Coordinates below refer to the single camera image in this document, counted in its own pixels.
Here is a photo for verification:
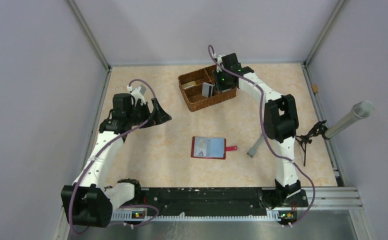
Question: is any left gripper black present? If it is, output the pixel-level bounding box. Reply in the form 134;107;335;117
126;97;171;128

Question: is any white credit card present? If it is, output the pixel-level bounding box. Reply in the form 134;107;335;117
193;137;210;157

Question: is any red leather card holder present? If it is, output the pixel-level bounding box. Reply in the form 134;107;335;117
190;136;238;160

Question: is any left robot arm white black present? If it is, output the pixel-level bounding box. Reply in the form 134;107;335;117
60;93;172;228

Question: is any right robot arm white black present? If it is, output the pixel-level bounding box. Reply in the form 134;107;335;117
209;49;301;209

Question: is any striped grey card upright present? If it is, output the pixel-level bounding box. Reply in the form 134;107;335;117
201;82;214;98

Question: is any brown wicker divided basket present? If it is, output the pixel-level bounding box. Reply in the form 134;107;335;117
177;65;237;112

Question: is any grey plastic toy beam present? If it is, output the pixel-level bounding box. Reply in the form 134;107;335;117
246;135;264;158

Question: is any small tan block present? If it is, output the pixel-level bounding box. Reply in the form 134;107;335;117
311;84;319;94

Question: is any black mini tripod stand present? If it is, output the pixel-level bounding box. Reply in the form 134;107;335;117
295;120;328;167

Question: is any silver metal tube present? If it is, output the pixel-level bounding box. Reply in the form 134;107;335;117
323;100;375;140

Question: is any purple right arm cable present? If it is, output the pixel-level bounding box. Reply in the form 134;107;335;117
207;44;315;228

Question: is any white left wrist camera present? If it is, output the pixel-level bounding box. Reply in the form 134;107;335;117
127;85;147;106

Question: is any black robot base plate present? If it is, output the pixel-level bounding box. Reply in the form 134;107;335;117
127;187;309;217

